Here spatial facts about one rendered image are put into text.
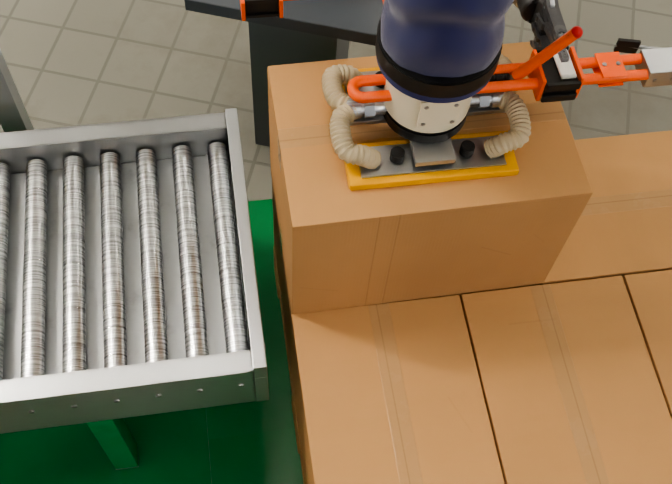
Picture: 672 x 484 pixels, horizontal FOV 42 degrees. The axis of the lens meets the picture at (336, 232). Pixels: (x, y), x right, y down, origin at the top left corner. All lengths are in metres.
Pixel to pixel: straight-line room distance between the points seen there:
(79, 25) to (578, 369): 2.13
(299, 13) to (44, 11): 1.37
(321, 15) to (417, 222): 0.73
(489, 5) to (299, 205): 0.53
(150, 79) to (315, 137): 1.43
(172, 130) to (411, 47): 0.90
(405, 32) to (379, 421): 0.86
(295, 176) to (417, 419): 0.60
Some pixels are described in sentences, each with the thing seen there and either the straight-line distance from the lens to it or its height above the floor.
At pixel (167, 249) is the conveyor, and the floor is 0.49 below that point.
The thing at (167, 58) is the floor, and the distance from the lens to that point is 3.20.
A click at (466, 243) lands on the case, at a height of 0.79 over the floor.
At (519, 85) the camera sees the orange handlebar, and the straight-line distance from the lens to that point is 1.75.
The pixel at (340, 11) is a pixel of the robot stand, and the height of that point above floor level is 0.75.
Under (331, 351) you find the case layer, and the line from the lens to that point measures 2.00.
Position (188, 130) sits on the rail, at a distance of 2.25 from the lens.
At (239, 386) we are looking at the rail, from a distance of 1.99.
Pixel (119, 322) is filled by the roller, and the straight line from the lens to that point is 2.06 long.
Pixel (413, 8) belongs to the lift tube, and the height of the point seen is 1.36.
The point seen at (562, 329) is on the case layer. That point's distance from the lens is 2.11.
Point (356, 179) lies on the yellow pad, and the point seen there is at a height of 0.96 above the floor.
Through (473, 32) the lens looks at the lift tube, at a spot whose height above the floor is 1.32.
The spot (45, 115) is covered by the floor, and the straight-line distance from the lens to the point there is 3.12.
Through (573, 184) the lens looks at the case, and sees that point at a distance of 1.82.
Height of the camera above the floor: 2.39
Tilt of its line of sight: 60 degrees down
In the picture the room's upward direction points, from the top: 5 degrees clockwise
